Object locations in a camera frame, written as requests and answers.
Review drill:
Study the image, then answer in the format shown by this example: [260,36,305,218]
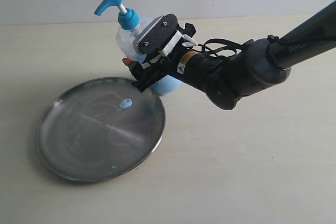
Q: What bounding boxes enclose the blue pump soap bottle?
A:
[95,0,183,95]

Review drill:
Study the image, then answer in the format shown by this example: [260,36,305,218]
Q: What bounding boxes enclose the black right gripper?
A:
[122,22,224,93]

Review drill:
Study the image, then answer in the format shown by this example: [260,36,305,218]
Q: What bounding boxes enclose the blue soap blob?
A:
[118,98,133,110]

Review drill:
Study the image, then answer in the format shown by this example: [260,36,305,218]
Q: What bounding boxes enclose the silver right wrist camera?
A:
[133,14,179,55]

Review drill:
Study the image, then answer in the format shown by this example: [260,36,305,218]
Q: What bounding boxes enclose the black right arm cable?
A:
[182,34,244,58]

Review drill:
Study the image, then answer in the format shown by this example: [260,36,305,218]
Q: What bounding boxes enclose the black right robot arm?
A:
[123,3,335,110]

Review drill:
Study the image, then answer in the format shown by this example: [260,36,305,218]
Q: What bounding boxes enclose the round stainless steel plate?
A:
[36,77,166,183]

